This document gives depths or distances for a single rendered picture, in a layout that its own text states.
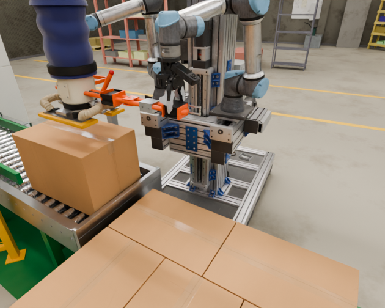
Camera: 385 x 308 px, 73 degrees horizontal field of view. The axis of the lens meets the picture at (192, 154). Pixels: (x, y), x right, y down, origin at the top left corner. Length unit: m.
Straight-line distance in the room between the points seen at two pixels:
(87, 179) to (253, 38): 1.08
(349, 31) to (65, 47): 13.20
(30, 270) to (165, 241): 1.16
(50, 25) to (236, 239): 1.31
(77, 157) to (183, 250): 0.70
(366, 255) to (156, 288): 1.64
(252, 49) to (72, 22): 0.83
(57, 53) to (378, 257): 2.40
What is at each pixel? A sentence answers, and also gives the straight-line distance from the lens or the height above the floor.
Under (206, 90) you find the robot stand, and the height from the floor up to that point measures 1.12.
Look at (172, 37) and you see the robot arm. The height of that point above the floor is 1.50.
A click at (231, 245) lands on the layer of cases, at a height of 0.54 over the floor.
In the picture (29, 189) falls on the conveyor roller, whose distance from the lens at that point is 2.07.
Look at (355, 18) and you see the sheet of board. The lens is 14.04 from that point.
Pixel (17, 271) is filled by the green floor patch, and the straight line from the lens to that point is 2.33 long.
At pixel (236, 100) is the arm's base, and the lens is 1.58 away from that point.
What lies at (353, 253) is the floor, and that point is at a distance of 2.37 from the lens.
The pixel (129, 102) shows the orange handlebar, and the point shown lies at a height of 1.22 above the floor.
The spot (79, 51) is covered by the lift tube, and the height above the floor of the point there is 1.42.
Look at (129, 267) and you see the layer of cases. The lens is 1.34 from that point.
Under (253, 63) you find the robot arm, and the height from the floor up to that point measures 1.34.
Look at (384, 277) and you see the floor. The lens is 2.32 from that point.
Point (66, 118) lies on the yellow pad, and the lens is 1.43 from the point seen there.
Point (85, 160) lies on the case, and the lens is 1.41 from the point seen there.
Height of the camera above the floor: 1.59
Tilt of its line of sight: 29 degrees down
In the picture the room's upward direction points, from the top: 1 degrees counter-clockwise
